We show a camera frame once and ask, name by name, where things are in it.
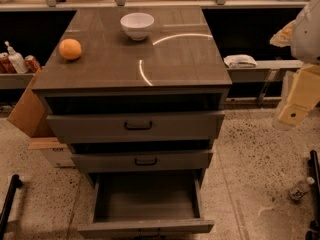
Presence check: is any grey middle drawer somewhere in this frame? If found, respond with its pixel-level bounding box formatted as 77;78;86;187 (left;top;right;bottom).
72;150;213;173

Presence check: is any grey top drawer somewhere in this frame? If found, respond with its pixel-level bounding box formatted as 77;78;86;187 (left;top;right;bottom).
47;111;224;144

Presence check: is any orange fruit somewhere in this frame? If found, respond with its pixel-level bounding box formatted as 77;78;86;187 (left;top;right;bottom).
58;39;82;60

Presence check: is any black left base bar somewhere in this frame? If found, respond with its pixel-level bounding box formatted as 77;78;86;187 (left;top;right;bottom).
0;174;23;240

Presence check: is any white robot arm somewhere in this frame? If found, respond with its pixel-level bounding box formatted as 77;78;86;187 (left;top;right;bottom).
270;0;320;130

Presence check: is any brown cardboard box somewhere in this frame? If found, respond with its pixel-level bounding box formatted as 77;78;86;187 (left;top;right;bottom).
8;71;54;138

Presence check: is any black base bar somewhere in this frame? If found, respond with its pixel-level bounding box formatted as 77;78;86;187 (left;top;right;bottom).
305;150;320;240
0;174;23;240

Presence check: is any black right base bar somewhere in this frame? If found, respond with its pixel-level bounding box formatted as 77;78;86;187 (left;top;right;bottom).
305;150;320;240

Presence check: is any white pump bottle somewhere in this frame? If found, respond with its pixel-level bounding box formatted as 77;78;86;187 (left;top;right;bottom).
5;41;29;74

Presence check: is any grey bottom drawer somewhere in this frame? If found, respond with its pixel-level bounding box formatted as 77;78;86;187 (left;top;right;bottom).
78;170;214;239

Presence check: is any grey shelf rail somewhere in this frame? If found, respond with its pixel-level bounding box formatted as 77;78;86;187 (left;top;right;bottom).
227;60;303;83

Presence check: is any white ceramic bowl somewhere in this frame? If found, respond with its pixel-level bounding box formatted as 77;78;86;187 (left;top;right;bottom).
120;13;155;41

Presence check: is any folded white cloth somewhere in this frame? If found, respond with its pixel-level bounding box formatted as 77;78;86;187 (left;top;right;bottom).
224;54;257;68

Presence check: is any white labelled box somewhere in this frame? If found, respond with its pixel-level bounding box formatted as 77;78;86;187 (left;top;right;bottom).
29;137;74;168

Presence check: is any grey drawer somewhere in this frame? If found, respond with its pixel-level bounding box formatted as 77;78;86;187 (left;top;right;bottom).
78;170;214;239
72;150;213;173
47;111;224;144

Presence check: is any red can at edge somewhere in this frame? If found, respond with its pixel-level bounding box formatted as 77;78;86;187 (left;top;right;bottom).
0;52;15;74

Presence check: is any small clear plastic bottle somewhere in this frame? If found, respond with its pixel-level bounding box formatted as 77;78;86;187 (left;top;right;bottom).
289;177;315;201

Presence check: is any grey drawer cabinet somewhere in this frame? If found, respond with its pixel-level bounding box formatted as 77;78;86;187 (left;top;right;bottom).
31;5;233;185

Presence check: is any red soda can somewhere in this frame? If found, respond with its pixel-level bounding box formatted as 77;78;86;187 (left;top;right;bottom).
25;55;42;73

